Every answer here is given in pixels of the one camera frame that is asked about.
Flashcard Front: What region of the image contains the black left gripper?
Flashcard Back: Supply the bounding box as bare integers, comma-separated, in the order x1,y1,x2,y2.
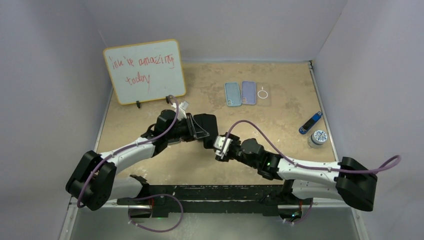
165,115,209,143

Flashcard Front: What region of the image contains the black phone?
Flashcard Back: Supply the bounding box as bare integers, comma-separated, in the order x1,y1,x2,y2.
193,113,219,149

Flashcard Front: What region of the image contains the light blue phone case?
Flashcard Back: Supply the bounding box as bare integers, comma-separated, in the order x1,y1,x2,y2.
224,82,242,107

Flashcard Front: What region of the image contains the clear magsafe phone case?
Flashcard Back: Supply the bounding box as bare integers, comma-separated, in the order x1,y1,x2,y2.
256,82,272,107

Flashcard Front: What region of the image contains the lilac phone case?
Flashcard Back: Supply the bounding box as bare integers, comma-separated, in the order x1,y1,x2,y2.
241,80,257,105

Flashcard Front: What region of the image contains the black smartphone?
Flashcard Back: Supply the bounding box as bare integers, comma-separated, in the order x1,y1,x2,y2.
168,138,181,145

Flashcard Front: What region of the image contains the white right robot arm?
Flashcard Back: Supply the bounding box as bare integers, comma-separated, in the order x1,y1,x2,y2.
213,134,378,212

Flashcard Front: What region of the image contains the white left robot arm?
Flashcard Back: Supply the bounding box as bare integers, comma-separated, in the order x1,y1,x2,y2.
65,109,217,211

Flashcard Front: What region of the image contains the blue stapler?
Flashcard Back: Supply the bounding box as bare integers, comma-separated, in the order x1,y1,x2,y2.
298,111,323,135

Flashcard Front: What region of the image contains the yellow framed whiteboard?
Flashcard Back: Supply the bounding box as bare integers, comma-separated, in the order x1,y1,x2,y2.
103,39,187,105

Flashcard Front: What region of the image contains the small white blue jar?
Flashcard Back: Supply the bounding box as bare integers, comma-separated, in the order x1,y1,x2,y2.
307,129,329,148

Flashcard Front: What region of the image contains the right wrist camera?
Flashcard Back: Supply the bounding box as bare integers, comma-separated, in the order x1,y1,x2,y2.
213,136,233,161

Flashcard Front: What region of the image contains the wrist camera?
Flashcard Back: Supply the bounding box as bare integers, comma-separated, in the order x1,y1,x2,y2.
171,101,189,114
213,136,233,161

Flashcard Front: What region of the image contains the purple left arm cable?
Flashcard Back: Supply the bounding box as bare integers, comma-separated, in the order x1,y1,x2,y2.
76,94,180,209

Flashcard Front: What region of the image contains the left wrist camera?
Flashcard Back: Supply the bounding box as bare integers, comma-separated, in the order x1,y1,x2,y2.
171,101,189,114

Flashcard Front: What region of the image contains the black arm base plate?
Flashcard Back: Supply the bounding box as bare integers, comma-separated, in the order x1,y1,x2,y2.
117,183,312,220

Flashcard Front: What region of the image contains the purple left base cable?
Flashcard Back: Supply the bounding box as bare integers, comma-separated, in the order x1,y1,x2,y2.
127,194,185,234

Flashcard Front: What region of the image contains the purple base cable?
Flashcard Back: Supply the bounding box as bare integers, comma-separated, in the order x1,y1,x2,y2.
127,194,185,234
281,200,314,226

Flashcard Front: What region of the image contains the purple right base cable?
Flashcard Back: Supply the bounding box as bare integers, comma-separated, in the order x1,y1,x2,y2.
281,200,314,226

